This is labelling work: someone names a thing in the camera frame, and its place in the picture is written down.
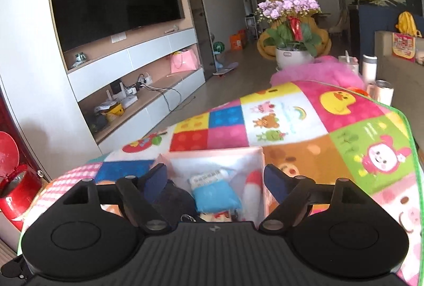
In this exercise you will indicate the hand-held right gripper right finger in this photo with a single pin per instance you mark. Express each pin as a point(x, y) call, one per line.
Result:
point(275, 182)

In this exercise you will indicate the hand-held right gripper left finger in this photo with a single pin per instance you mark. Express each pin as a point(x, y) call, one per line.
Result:
point(155, 180)

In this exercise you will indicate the white red foam rocket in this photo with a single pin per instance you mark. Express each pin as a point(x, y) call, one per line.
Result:
point(253, 196)

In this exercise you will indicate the pink cardboard box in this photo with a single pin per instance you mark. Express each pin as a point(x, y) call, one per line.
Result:
point(205, 161)

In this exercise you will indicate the blue tissue packet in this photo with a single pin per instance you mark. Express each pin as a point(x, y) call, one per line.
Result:
point(215, 193)

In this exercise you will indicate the black plush hat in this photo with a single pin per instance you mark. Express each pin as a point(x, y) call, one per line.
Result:
point(177, 199)

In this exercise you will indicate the colourful printed blanket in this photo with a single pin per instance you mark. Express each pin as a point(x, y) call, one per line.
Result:
point(291, 120)

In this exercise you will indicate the yellow plush toy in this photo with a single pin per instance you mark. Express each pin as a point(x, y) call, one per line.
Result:
point(116, 112)

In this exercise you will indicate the pink fluffy blanket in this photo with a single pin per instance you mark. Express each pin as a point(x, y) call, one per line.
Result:
point(308, 73)

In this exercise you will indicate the pink gift bag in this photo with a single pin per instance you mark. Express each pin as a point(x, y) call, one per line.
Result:
point(184, 61)

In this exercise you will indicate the skateboard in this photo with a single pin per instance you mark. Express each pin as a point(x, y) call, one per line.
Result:
point(226, 68)

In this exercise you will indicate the silver metal cup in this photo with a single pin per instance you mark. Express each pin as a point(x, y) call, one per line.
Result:
point(381, 92)

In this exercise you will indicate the red metal container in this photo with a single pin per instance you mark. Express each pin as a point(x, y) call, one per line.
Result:
point(15, 186)

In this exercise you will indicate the orange paper bag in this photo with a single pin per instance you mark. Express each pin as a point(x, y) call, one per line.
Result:
point(237, 42)

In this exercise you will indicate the green striped ball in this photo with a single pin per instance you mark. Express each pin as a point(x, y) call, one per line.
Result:
point(218, 48)

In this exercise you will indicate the white lidded bottle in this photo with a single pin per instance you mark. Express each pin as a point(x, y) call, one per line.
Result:
point(369, 70)

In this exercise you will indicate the potted purple orchids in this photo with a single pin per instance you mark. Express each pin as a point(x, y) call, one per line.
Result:
point(291, 27)

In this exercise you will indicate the beige sofa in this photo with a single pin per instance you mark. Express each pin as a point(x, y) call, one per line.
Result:
point(384, 50)

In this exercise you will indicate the red printed tote bag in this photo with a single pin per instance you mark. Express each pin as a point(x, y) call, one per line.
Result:
point(404, 47)

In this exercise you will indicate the yellow backpack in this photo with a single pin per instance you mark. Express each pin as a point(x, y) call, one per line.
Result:
point(408, 24)

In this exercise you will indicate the white wall shelf unit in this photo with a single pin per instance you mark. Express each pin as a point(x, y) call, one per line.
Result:
point(145, 50)

